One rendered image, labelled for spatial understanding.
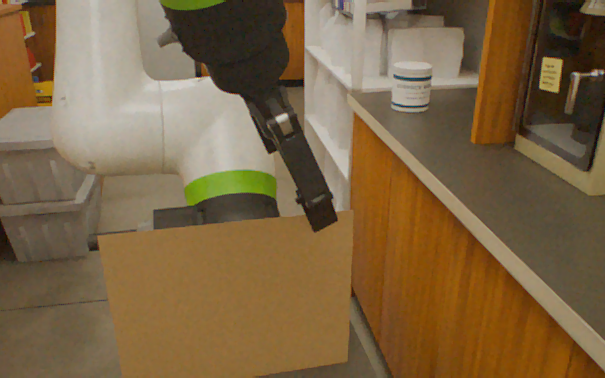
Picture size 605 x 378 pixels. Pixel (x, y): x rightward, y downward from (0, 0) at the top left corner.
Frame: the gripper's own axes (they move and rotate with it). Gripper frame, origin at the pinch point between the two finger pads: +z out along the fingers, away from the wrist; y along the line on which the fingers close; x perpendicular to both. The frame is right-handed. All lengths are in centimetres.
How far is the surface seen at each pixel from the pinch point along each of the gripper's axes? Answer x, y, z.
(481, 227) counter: 32, -9, 50
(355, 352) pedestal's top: -3.3, 11.2, 25.1
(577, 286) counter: 34, 13, 42
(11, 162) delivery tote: -100, -178, 103
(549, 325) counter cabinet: 29, 14, 49
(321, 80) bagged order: 55, -188, 153
